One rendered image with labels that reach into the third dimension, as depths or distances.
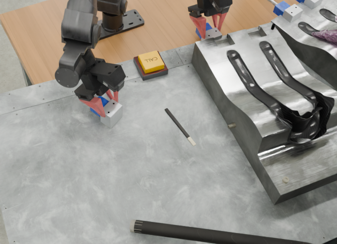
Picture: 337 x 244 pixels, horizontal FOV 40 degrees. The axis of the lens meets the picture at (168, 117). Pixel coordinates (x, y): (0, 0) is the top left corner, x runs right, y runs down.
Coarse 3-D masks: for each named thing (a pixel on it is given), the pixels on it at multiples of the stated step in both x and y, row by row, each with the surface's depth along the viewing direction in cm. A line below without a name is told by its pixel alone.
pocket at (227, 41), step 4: (228, 36) 136; (216, 40) 136; (220, 40) 136; (224, 40) 137; (228, 40) 137; (232, 40) 135; (220, 44) 137; (224, 44) 137; (228, 44) 137; (232, 44) 136
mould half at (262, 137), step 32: (224, 64) 129; (256, 64) 131; (288, 64) 132; (224, 96) 125; (288, 96) 121; (256, 128) 113; (288, 128) 114; (256, 160) 118; (288, 160) 117; (320, 160) 118; (288, 192) 112
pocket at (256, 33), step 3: (258, 27) 140; (252, 30) 140; (255, 30) 140; (258, 30) 140; (261, 30) 139; (249, 33) 139; (252, 33) 140; (255, 33) 141; (258, 33) 141; (261, 33) 140; (264, 33) 138; (252, 36) 140; (255, 36) 140; (258, 36) 140; (261, 36) 140; (252, 39) 139
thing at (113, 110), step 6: (102, 102) 124; (108, 102) 123; (114, 102) 123; (90, 108) 124; (108, 108) 121; (114, 108) 122; (120, 108) 122; (96, 114) 125; (108, 114) 120; (114, 114) 121; (120, 114) 125; (102, 120) 124; (108, 120) 122; (114, 120) 123; (108, 126) 124
